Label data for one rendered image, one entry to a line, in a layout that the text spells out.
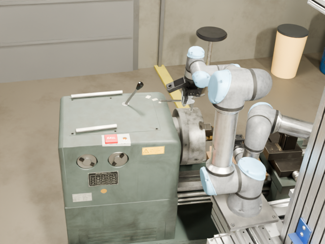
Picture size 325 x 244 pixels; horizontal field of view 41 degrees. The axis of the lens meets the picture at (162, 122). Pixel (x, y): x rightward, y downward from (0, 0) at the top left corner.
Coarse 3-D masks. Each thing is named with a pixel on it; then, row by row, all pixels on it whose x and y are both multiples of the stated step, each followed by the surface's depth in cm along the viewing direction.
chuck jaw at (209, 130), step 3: (198, 123) 230; (201, 123) 231; (204, 123) 232; (207, 123) 233; (201, 126) 230; (204, 126) 232; (207, 126) 232; (210, 126) 232; (201, 129) 229; (207, 129) 231; (210, 129) 232; (207, 132) 235; (210, 132) 236; (207, 135) 240; (210, 135) 240
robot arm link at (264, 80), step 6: (222, 66) 193; (228, 66) 189; (234, 66) 186; (258, 72) 154; (264, 72) 155; (258, 78) 152; (264, 78) 153; (270, 78) 157; (258, 84) 152; (264, 84) 153; (270, 84) 156; (258, 90) 153; (264, 90) 154; (258, 96) 154; (264, 96) 157
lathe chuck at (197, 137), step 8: (192, 112) 234; (200, 112) 235; (192, 120) 230; (200, 120) 231; (192, 128) 228; (192, 136) 228; (200, 136) 228; (192, 144) 228; (200, 144) 229; (192, 152) 230; (200, 152) 231; (192, 160) 235; (200, 160) 236
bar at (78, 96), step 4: (96, 92) 239; (100, 92) 239; (104, 92) 240; (108, 92) 240; (112, 92) 240; (116, 92) 241; (120, 92) 241; (72, 96) 235; (76, 96) 236; (80, 96) 237; (84, 96) 237; (88, 96) 238; (92, 96) 239
